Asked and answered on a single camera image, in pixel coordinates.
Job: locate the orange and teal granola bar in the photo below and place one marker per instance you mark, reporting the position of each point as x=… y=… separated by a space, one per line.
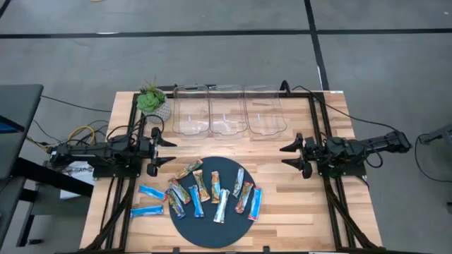
x=215 y=187

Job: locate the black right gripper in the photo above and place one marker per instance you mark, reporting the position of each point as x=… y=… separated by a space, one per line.
x=309 y=151

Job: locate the orange and green granola bar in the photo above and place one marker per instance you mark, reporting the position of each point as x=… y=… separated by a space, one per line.
x=201 y=186
x=189 y=168

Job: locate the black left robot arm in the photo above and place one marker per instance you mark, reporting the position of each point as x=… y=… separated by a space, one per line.
x=88 y=151

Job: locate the black aluminium rig frame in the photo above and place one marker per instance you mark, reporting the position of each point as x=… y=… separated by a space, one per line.
x=300 y=94

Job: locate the silver and blue granola bar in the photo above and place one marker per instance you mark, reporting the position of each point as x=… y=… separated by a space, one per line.
x=221 y=206

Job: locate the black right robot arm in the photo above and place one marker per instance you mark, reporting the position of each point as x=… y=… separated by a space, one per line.
x=353 y=148

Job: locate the succulent in patterned pot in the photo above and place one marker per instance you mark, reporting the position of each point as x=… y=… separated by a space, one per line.
x=159 y=112

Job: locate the white and green granola bar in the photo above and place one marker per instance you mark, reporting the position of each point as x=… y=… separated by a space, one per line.
x=238 y=182

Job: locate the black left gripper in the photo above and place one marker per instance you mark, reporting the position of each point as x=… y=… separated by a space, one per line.
x=145 y=146

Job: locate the grey desk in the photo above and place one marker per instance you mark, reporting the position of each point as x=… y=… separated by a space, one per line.
x=17 y=116

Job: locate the clear plastic bin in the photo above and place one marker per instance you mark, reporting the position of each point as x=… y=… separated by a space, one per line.
x=227 y=116
x=190 y=116
x=265 y=116

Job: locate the blue granola bar red ends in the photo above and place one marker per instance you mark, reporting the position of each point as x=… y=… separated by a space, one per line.
x=146 y=211
x=152 y=192
x=255 y=204

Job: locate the grey equipment stand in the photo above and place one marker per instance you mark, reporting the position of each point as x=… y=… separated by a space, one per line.
x=441 y=135

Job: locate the blue and green granola bar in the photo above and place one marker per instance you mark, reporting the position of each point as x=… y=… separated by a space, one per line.
x=176 y=204

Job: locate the black metal stand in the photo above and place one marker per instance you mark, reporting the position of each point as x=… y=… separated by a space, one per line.
x=53 y=178

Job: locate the red and green granola bar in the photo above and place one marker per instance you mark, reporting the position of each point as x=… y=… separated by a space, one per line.
x=244 y=197
x=179 y=190

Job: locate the white paper box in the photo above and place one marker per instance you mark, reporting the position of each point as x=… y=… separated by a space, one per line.
x=76 y=169

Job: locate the round dark woven placemat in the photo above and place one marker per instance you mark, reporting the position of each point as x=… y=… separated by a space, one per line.
x=212 y=233

